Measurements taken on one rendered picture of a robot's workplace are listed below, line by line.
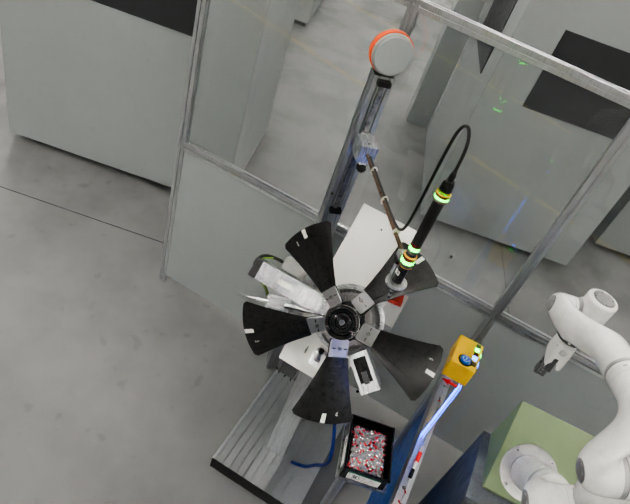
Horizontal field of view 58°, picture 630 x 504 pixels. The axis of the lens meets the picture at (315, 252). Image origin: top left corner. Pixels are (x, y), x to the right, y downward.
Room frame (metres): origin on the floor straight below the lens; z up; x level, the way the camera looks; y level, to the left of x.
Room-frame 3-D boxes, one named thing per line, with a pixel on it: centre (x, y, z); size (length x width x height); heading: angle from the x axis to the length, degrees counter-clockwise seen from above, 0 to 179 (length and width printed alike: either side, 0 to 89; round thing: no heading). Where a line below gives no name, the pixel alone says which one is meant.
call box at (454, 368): (1.58, -0.69, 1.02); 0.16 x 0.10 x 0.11; 167
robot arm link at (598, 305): (1.26, -0.76, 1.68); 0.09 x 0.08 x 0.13; 93
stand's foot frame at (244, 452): (1.60, -0.19, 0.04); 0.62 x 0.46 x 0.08; 167
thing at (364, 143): (1.95, -0.04, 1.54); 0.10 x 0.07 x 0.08; 22
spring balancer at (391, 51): (2.04, 0.00, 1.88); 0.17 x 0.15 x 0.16; 77
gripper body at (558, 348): (1.26, -0.76, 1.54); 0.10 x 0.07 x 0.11; 167
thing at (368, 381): (1.39, -0.33, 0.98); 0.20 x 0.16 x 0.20; 167
